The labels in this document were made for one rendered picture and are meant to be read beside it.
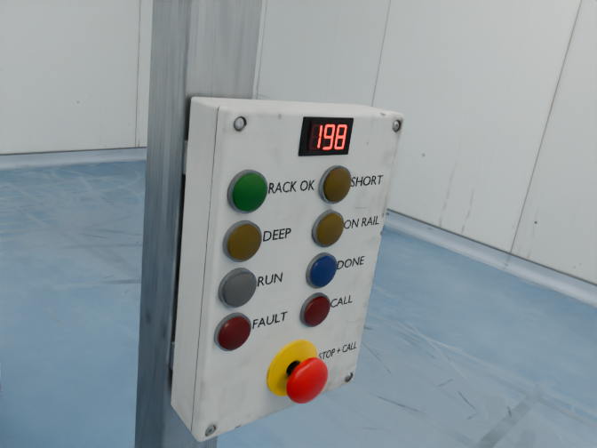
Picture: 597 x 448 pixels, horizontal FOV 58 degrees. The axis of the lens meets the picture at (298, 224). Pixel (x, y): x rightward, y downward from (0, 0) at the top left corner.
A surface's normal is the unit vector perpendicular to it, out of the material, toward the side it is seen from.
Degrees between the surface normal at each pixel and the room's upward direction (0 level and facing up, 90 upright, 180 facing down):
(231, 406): 90
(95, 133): 90
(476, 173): 90
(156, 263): 90
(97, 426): 0
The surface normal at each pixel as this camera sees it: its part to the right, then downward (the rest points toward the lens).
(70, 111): 0.72, 0.32
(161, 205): -0.78, 0.11
